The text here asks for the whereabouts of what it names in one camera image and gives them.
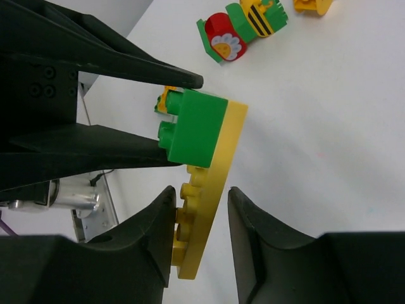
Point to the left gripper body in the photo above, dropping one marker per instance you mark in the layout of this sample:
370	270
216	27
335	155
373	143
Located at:
37	96

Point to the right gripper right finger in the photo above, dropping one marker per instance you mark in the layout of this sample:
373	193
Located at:
274	263

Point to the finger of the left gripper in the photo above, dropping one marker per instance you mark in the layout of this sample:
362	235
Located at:
44	32
75	149

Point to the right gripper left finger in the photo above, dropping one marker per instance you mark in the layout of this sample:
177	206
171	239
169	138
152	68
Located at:
130	263

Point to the tan lego plate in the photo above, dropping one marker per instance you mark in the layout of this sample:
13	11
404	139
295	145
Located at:
202	194

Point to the green square lego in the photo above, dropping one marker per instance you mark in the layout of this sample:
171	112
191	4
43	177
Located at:
191	137

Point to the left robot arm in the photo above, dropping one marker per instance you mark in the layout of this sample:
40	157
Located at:
57	196

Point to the red green flower lego stack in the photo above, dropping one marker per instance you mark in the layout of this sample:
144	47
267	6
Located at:
226	35

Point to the yellow hollow lego block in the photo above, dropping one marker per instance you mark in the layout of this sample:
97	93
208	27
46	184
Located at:
319	6

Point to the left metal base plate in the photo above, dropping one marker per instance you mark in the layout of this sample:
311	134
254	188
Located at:
89	223

